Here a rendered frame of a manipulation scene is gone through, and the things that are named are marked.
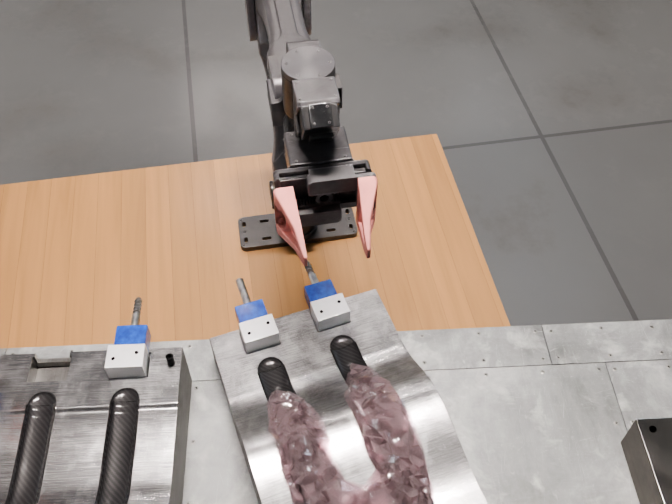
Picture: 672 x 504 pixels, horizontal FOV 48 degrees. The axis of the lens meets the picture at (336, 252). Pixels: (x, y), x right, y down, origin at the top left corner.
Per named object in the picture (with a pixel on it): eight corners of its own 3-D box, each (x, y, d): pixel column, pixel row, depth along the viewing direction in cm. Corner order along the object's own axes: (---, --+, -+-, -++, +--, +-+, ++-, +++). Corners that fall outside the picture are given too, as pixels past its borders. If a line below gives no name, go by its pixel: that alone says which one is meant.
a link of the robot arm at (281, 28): (341, 80, 87) (303, -58, 105) (263, 89, 86) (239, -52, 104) (340, 157, 96) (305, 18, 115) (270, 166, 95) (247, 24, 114)
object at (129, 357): (125, 310, 111) (117, 288, 107) (159, 308, 111) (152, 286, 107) (113, 388, 103) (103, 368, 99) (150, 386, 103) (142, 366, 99)
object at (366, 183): (392, 230, 73) (373, 161, 78) (319, 239, 72) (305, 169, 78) (388, 271, 78) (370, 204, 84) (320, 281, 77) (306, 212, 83)
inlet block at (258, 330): (225, 295, 117) (221, 273, 113) (256, 286, 118) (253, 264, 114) (248, 363, 109) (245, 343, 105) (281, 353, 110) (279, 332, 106)
